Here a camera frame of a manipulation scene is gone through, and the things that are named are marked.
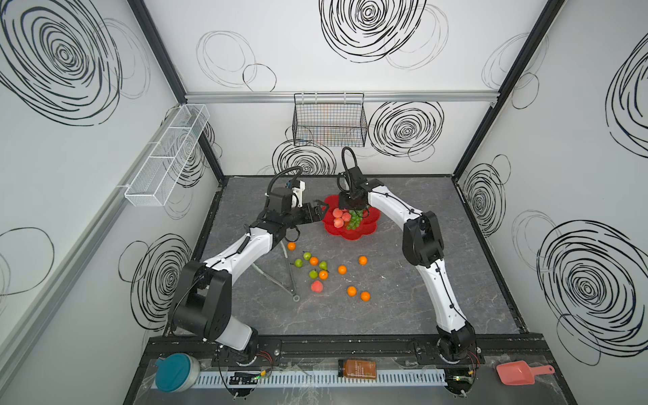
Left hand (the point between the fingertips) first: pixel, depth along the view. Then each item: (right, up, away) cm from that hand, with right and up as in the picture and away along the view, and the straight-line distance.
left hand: (319, 207), depth 86 cm
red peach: (-1, -27, -1) cm, 27 cm away
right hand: (+11, +2, +18) cm, 21 cm away
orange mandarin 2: (-2, -20, +5) cm, 21 cm away
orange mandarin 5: (+16, -20, +5) cm, 26 cm away
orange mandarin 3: (+2, -23, +1) cm, 24 cm away
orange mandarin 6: (+11, -28, -2) cm, 30 cm away
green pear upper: (-5, -18, +7) cm, 20 cm away
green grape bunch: (+15, -5, +16) cm, 23 cm away
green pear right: (+1, -21, +5) cm, 22 cm away
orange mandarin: (-11, -15, +8) cm, 20 cm away
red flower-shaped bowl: (+19, -8, +16) cm, 26 cm away
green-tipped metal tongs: (-9, -29, -1) cm, 30 cm away
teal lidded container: (-35, -41, -22) cm, 59 cm away
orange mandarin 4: (+8, -22, +3) cm, 24 cm away
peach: (+11, -5, +16) cm, 20 cm away
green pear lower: (-2, -24, +2) cm, 24 cm away
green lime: (-7, -20, +5) cm, 22 cm away
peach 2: (+7, -7, +16) cm, 19 cm away
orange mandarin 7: (+16, -29, -3) cm, 34 cm away
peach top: (+7, -3, +16) cm, 18 cm away
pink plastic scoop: (+58, -46, -15) cm, 76 cm away
